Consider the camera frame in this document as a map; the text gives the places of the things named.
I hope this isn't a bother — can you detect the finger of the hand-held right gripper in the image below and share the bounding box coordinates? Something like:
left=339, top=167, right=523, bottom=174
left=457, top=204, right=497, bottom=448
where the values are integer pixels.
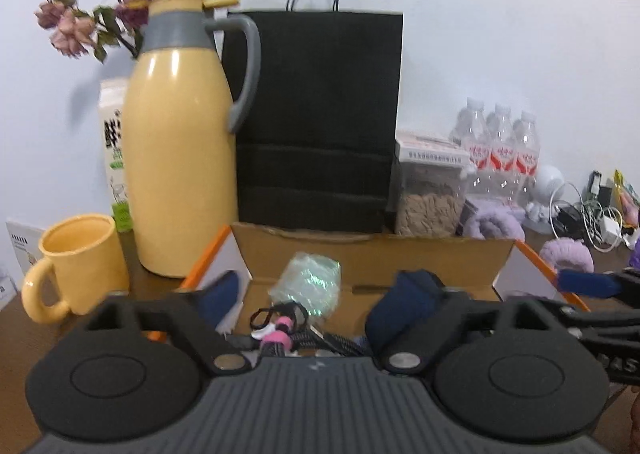
left=556, top=268, right=640, bottom=309
left=542, top=298, right=640, bottom=352

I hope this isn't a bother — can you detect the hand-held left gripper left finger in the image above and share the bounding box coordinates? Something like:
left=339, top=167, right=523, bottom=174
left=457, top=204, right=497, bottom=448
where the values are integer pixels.
left=82, top=270, right=251, bottom=376

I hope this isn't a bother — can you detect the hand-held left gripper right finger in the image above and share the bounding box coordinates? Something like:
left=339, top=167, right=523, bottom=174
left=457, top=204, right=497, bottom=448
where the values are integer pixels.
left=365, top=269, right=571, bottom=377

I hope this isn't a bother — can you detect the orange-edged cardboard box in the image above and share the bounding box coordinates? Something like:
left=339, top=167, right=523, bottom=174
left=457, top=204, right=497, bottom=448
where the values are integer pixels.
left=177, top=221, right=591, bottom=360

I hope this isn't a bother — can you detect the black braided cable pink tie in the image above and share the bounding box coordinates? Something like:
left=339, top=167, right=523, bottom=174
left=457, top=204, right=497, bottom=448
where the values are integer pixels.
left=249, top=301, right=371, bottom=360

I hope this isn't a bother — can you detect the iridescent plastic wrap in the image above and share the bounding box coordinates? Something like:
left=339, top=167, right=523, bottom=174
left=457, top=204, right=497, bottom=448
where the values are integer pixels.
left=268, top=252, right=343, bottom=322

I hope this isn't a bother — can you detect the purple fluffy headband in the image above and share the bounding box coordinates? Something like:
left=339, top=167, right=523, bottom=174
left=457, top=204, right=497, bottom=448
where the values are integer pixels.
left=540, top=237, right=594, bottom=275
left=462, top=206, right=526, bottom=241

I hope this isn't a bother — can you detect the black power adapter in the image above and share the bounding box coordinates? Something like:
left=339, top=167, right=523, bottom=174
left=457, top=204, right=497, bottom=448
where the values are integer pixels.
left=555, top=206, right=583, bottom=233

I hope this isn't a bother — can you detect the clear seed container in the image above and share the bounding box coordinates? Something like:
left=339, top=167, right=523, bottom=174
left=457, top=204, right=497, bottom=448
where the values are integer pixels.
left=395, top=130, right=471, bottom=238

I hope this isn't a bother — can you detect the small white fan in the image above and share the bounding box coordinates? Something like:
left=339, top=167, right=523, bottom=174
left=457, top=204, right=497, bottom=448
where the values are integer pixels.
left=525, top=165, right=566, bottom=230

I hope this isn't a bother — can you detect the yellow mug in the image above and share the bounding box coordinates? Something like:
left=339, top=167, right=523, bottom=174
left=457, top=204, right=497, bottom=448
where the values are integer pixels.
left=21, top=214, right=131, bottom=325

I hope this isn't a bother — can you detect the yellow thermos jug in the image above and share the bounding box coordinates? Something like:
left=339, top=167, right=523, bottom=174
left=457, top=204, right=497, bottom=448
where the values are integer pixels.
left=122, top=0, right=262, bottom=279

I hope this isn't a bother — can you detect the white milk carton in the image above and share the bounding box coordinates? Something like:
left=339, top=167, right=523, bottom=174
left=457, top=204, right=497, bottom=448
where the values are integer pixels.
left=98, top=79, right=133, bottom=233

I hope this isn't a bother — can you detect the black paper bag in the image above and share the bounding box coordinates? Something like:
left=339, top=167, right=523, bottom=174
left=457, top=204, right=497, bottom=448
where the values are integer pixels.
left=222, top=0, right=405, bottom=235

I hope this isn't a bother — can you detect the white desk calendar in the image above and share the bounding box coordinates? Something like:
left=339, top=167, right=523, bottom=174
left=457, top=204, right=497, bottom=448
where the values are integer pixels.
left=5, top=219, right=46, bottom=280

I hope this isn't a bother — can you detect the white paper box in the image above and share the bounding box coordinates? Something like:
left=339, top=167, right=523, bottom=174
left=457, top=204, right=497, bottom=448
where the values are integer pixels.
left=0, top=264, right=16, bottom=310

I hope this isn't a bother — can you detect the white charger with cable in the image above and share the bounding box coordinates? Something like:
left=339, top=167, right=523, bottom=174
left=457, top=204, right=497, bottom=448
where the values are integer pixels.
left=585, top=206, right=626, bottom=252

